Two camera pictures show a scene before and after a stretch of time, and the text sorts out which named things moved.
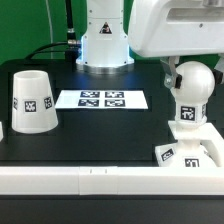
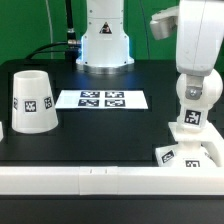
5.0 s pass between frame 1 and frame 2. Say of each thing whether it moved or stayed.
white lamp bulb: moved
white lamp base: stayed
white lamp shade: stayed
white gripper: moved
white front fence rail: stayed
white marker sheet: stayed
